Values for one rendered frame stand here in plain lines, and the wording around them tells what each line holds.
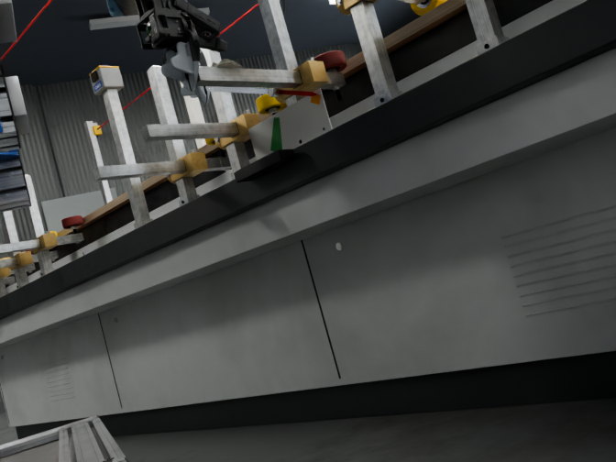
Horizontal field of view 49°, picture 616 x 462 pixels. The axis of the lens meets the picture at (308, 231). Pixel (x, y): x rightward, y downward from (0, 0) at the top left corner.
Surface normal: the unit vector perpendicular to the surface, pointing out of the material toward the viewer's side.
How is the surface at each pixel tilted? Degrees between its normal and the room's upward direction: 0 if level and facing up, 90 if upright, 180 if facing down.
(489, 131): 90
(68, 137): 90
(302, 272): 90
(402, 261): 90
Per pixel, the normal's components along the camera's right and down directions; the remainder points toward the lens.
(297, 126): -0.69, 0.13
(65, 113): 0.34, -0.18
